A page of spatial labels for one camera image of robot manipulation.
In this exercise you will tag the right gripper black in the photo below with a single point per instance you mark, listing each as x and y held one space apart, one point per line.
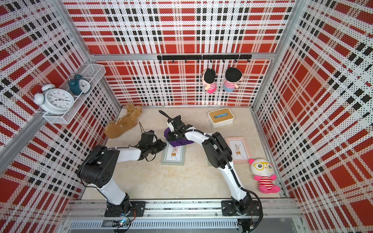
170 134

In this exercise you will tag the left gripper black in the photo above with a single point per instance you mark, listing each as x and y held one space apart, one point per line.
161 145

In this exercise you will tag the purple cloth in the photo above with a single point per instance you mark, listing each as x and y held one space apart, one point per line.
175 142

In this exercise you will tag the green picture frame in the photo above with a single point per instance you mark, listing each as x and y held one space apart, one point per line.
173 155

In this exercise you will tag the pink picture frame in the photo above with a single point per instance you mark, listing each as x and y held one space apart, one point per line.
239 148

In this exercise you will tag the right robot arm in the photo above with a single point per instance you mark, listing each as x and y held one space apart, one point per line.
218 154

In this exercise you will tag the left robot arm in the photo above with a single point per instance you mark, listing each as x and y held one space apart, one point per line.
98 168

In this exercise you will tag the brown plush toy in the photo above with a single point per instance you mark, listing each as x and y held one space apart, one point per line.
121 125

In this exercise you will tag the white tissue box wooden lid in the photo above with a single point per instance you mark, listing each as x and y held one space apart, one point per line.
220 117

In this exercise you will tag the doll with pink clothes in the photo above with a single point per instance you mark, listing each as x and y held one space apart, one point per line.
208 78

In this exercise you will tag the doll with blue clothes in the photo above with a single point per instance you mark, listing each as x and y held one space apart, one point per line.
232 77

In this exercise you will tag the green circuit board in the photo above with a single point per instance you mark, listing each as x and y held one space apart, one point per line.
120 224

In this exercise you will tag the teal alarm clock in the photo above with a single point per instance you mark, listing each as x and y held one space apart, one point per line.
78 85

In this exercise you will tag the white pink plush toy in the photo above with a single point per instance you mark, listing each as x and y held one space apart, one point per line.
264 173

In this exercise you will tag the white alarm clock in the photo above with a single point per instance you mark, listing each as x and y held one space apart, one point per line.
54 100

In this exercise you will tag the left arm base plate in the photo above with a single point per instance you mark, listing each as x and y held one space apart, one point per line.
127 208

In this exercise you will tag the black hook rail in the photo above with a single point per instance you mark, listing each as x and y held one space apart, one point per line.
204 57

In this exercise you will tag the white wire shelf basket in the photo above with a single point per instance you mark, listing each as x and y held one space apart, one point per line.
90 74

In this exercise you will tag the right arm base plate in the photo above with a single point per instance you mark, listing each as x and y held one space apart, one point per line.
233 208

